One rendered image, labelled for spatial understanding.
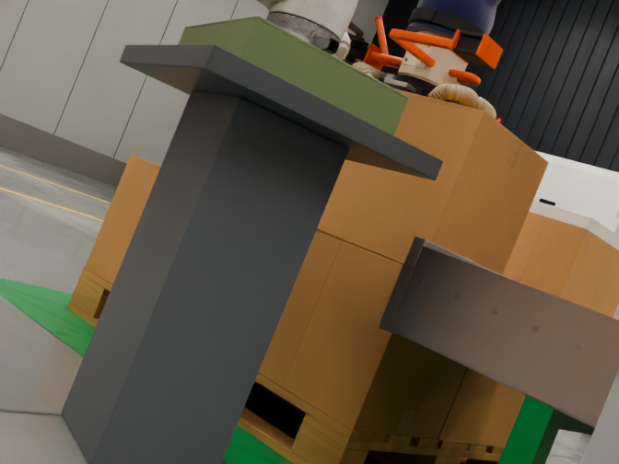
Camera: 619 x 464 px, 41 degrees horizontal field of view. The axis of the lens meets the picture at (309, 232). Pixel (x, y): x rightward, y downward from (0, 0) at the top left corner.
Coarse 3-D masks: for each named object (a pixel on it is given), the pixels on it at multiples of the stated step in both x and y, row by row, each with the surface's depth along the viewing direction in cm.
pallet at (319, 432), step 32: (96, 288) 264; (96, 320) 260; (256, 384) 270; (256, 416) 222; (320, 416) 199; (288, 448) 203; (320, 448) 196; (352, 448) 195; (384, 448) 204; (416, 448) 215; (448, 448) 227; (480, 448) 241
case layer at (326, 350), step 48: (144, 192) 261; (96, 240) 271; (336, 240) 209; (336, 288) 205; (384, 288) 197; (288, 336) 211; (336, 336) 202; (384, 336) 193; (288, 384) 207; (336, 384) 198; (384, 384) 196; (432, 384) 212; (480, 384) 230; (384, 432) 202; (432, 432) 219; (480, 432) 239
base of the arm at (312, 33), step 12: (276, 12) 159; (276, 24) 158; (288, 24) 157; (300, 24) 157; (312, 24) 157; (300, 36) 156; (312, 36) 156; (324, 36) 158; (324, 48) 153; (336, 48) 155
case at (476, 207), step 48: (432, 144) 198; (480, 144) 195; (336, 192) 212; (384, 192) 203; (432, 192) 195; (480, 192) 201; (528, 192) 219; (384, 240) 200; (432, 240) 192; (480, 240) 208
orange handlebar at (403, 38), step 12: (396, 36) 207; (408, 36) 204; (420, 36) 202; (432, 36) 200; (408, 48) 214; (444, 48) 198; (384, 60) 240; (396, 60) 236; (420, 60) 220; (432, 60) 222; (456, 72) 222; (468, 72) 221; (468, 84) 225
